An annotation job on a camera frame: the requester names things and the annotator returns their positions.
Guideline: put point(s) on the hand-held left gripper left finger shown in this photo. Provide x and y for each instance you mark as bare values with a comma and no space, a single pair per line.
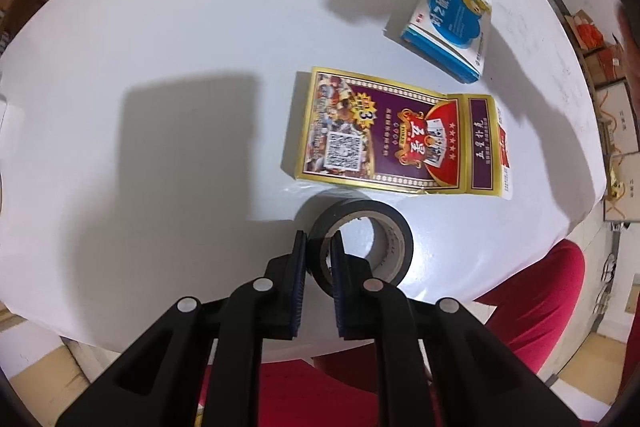
299,277

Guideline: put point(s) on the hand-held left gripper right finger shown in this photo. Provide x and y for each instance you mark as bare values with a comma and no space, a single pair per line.
337,282

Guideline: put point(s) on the black tape roll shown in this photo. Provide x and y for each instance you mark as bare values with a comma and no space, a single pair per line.
395,252

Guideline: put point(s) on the blue medicine box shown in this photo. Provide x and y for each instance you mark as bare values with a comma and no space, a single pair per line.
450,22

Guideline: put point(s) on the open cardboard box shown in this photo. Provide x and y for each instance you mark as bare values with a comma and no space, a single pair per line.
585,32

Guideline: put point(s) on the purple gold playing card box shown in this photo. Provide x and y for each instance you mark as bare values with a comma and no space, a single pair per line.
400,132

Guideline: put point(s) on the white top wooden table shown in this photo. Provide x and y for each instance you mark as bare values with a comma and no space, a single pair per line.
150,157

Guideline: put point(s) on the person's right leg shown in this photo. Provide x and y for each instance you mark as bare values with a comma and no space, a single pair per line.
540,287

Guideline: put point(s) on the large printed cardboard box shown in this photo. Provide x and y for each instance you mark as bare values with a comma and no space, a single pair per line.
620,117

